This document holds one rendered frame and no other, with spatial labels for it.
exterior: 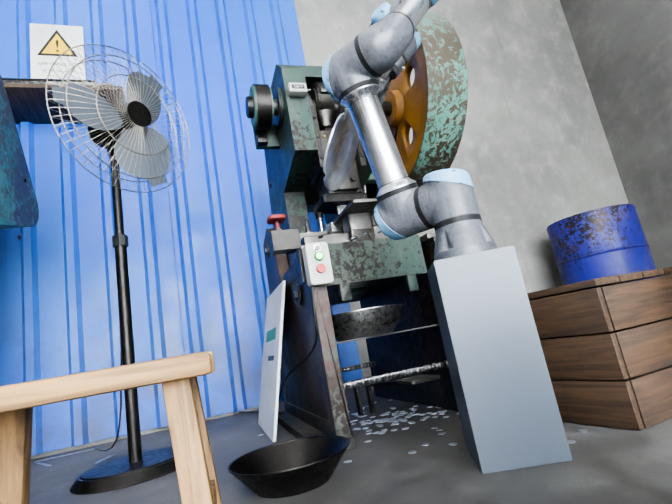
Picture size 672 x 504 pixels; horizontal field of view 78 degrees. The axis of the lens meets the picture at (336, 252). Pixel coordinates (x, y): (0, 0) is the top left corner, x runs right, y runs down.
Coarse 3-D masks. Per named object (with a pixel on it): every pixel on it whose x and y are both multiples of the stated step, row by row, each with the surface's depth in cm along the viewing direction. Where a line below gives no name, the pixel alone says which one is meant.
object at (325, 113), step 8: (320, 88) 178; (320, 96) 179; (328, 96) 180; (320, 104) 180; (328, 104) 181; (320, 112) 180; (328, 112) 181; (336, 112) 184; (320, 120) 181; (328, 120) 180; (320, 128) 182; (328, 128) 182
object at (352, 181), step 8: (328, 136) 175; (352, 168) 174; (352, 176) 168; (320, 184) 177; (344, 184) 168; (352, 184) 169; (360, 184) 173; (320, 192) 178; (328, 192) 168; (336, 192) 169; (344, 192) 170; (352, 192) 172; (360, 192) 173
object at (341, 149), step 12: (336, 120) 128; (348, 120) 136; (336, 132) 130; (348, 132) 141; (336, 144) 133; (348, 144) 145; (324, 156) 129; (336, 156) 138; (348, 156) 148; (324, 168) 131; (336, 168) 141; (348, 168) 152; (324, 180) 135; (336, 180) 145
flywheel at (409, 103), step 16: (416, 64) 178; (400, 80) 192; (416, 80) 179; (400, 96) 191; (416, 96) 180; (400, 112) 192; (416, 112) 182; (400, 128) 196; (416, 128) 183; (400, 144) 198; (416, 144) 178
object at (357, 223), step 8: (352, 200) 146; (360, 200) 147; (368, 200) 148; (376, 200) 149; (344, 208) 154; (352, 208) 152; (360, 208) 154; (368, 208) 155; (344, 216) 160; (352, 216) 158; (360, 216) 159; (368, 216) 160; (336, 224) 169; (344, 224) 161; (352, 224) 157; (360, 224) 158; (368, 224) 159; (344, 232) 162; (352, 232) 156; (360, 232) 157; (368, 232) 158; (352, 240) 156; (360, 240) 156
